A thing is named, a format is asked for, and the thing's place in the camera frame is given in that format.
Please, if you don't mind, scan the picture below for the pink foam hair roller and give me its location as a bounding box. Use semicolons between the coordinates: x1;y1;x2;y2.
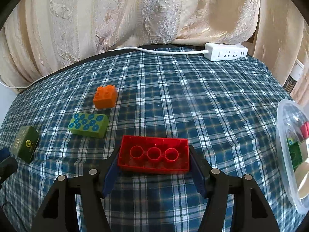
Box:
301;121;309;141

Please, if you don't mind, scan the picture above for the white power strip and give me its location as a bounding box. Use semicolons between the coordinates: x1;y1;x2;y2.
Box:
204;42;249;62

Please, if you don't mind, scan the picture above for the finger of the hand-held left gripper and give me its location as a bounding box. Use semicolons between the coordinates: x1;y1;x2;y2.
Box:
0;147;18;184

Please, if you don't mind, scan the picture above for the long white cardboard box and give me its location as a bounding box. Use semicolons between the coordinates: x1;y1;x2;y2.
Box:
296;141;309;199

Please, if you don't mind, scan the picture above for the cream patterned curtain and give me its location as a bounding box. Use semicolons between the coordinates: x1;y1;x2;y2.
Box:
251;0;309;107
0;0;262;95

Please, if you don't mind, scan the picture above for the white power strip cable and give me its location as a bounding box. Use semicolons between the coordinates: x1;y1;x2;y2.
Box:
0;46;209;89

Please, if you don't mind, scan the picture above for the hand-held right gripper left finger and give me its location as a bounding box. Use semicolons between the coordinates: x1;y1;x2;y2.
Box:
30;145;123;232

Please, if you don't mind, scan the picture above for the blue plaid tablecloth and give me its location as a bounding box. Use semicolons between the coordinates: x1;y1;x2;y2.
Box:
0;44;309;232

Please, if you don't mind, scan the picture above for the orange toy block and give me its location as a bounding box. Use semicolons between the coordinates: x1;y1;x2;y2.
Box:
93;85;118;109

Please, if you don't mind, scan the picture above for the dark green small box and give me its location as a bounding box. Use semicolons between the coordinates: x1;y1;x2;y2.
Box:
10;126;40;163

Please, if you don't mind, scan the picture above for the pink and green toy block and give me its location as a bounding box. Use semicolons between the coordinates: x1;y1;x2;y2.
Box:
288;142;303;171

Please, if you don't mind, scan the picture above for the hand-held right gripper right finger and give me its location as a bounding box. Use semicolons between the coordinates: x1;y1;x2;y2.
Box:
188;145;282;232

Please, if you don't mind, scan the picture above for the clear plastic bowl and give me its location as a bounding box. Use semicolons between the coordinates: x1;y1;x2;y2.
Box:
276;100;309;215

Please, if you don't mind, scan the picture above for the red transparent toy block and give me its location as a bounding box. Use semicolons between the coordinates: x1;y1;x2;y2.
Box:
117;135;190;174

